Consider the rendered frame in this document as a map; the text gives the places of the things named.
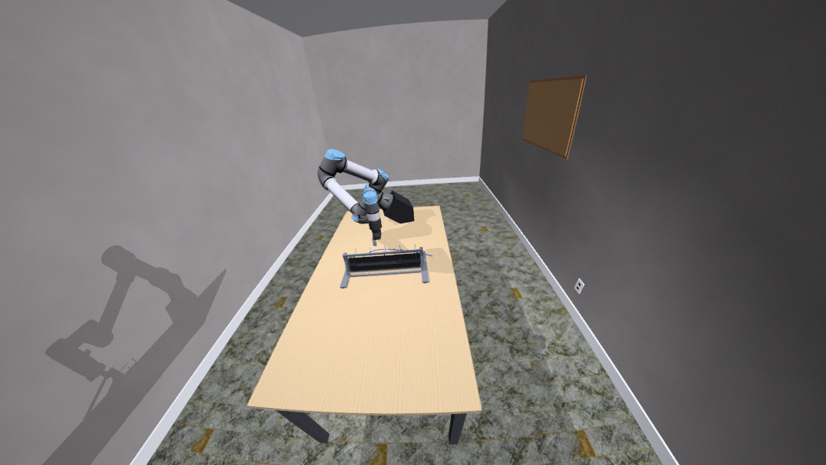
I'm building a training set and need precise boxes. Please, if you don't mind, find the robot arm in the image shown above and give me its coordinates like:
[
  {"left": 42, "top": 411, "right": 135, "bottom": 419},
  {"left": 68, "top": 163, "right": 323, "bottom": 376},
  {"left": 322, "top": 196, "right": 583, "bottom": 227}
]
[{"left": 318, "top": 149, "right": 393, "bottom": 223}]

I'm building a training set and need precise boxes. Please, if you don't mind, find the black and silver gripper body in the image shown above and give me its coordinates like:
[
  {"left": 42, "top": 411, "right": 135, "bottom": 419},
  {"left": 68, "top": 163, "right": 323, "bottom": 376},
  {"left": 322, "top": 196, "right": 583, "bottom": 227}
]
[{"left": 358, "top": 212, "right": 382, "bottom": 240}]

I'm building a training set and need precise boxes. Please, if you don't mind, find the dark grey metal rack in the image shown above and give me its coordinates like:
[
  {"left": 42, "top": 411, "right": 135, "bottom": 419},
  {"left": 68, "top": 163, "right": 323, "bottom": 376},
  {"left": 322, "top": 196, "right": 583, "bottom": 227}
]
[{"left": 340, "top": 246, "right": 429, "bottom": 288}]

